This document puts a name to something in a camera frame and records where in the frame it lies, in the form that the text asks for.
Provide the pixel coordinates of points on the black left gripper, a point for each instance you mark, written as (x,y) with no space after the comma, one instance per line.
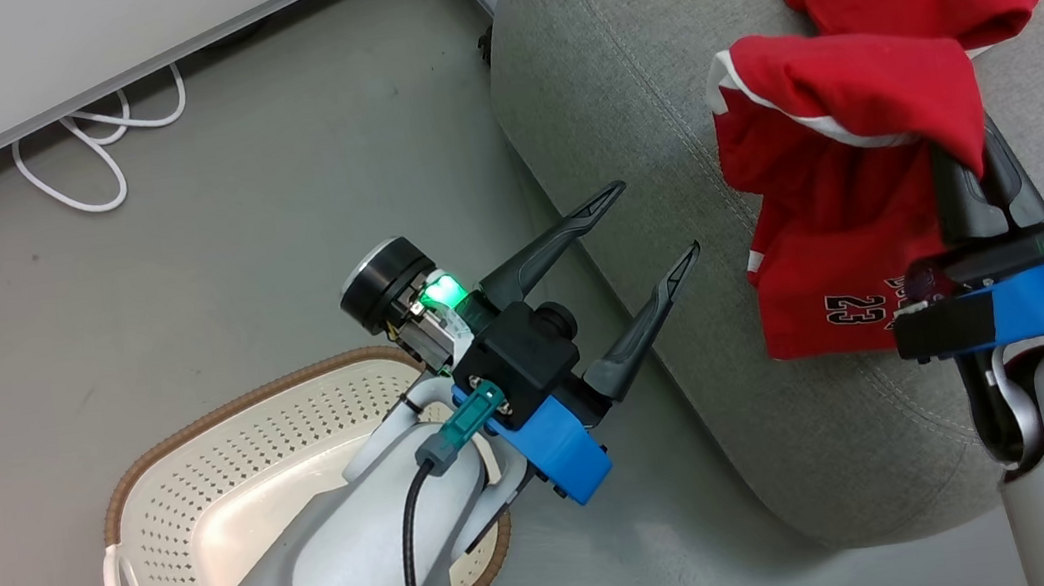
(520,354)

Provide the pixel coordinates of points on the red basketball jersey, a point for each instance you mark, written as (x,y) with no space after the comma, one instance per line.
(851,189)

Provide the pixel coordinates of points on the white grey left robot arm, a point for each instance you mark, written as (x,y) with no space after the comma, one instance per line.
(356,567)

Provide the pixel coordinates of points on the grey fabric sofa seat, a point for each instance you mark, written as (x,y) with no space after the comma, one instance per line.
(660,113)

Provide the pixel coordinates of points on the cream perforated laundry basket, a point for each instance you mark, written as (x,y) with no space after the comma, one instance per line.
(226,493)

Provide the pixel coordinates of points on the small black sofa foot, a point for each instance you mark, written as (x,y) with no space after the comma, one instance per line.
(486,45)

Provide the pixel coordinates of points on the wide white partition panel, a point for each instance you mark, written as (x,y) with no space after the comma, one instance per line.
(47,53)

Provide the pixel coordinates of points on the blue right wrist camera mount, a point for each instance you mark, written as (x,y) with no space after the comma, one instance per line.
(1038,306)

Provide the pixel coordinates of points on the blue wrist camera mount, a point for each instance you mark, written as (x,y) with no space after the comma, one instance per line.
(1038,306)
(558,450)

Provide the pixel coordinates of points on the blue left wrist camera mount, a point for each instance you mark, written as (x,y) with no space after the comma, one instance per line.
(558,450)

